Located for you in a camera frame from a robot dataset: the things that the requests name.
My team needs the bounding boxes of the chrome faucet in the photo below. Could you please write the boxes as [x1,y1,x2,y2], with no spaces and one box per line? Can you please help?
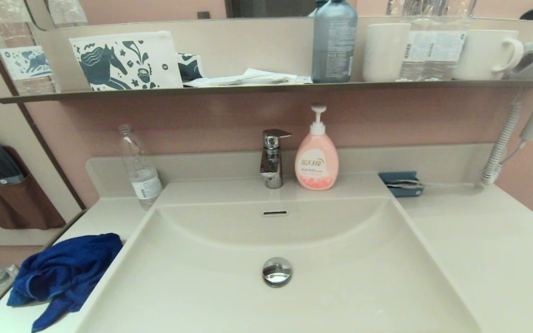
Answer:
[260,129,292,189]

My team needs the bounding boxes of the blue terry cleaning cloth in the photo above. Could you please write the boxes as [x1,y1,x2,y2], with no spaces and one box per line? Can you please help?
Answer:
[6,233,124,333]

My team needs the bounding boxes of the white ceramic sink basin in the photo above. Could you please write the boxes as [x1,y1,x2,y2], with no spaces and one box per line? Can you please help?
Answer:
[76,176,482,333]

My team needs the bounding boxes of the pink soap pump bottle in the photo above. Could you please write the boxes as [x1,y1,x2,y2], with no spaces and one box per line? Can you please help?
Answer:
[294,104,340,191]

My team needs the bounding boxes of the white paper packets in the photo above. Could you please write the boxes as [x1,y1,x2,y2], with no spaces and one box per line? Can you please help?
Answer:
[183,68,313,87]

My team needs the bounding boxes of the chrome drain stopper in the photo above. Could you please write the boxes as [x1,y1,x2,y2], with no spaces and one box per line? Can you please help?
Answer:
[262,257,293,288]

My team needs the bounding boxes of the slim clear plastic water bottle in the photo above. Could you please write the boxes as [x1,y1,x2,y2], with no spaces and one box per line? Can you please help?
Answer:
[118,123,163,211]

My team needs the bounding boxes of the small horse print pouch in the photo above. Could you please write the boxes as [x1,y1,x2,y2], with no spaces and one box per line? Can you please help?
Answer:
[177,52,206,83]

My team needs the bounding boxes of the blue plastic holder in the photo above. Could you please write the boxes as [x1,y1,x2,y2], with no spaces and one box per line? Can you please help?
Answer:
[378,172,425,198]

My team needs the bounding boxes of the grey plastic bottle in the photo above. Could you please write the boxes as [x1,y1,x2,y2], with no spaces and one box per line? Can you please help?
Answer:
[311,0,359,84]

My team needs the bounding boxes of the silver metal clip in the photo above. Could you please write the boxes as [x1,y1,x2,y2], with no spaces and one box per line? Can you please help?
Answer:
[385,179,425,189]

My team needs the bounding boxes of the large horse print pouch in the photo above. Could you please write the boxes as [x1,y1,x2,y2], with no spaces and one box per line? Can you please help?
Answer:
[69,31,184,91]

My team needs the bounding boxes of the clear bottle horse print label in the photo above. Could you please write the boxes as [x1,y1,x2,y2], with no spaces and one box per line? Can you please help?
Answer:
[0,0,61,95]

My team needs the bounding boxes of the small bottle grey cap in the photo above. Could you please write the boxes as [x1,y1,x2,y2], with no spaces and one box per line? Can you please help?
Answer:
[0,271,18,296]

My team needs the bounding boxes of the metal wall shelf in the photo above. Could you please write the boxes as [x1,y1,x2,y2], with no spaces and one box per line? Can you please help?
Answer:
[0,79,533,104]

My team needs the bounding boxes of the white handleless cup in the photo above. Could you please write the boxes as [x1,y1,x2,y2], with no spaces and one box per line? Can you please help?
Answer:
[362,23,411,83]

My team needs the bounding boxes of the wall mirror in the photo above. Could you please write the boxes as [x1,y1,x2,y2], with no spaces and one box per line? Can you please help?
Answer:
[24,0,533,31]

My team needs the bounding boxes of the white coiled dryer cord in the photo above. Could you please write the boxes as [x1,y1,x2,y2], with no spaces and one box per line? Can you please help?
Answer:
[481,99,524,186]

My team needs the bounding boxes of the white mug with handle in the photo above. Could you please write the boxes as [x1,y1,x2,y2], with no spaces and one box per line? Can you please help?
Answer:
[452,30,524,81]

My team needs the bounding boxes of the brown wall pouch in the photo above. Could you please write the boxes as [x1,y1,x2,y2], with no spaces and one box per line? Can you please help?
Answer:
[0,146,66,230]

